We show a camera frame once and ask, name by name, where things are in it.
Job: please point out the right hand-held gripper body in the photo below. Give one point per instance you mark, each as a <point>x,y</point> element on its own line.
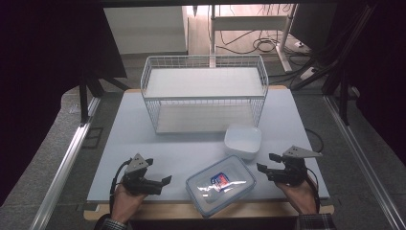
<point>292,169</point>

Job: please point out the white metal desk frame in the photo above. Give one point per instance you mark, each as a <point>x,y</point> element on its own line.
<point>249,22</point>

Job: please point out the white power strip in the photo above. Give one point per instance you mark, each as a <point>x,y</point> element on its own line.
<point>308,73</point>

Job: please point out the pale blue table mat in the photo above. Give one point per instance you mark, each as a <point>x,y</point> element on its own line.
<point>127,153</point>

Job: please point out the clear food container blue lid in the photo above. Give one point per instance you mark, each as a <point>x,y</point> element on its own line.
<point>220,188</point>

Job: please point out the person's left hand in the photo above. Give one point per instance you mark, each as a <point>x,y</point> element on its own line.
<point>126,202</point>

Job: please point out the person's right hand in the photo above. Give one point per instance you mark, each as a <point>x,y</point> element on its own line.
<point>297,195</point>

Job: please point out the white cabinet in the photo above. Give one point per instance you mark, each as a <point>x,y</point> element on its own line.
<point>146,28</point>

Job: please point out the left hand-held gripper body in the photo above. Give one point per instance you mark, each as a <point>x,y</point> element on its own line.
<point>137,183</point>

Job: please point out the black metal stand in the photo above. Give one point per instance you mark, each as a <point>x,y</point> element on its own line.
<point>84,102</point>
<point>344,96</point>

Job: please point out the black curtain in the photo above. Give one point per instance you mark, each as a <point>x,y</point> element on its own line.
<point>41,80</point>
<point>383,64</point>

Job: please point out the white square plastic container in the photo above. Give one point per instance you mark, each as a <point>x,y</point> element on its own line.
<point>243,140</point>

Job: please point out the aluminium rail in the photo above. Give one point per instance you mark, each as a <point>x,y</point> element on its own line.
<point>360,159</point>
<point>67,159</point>

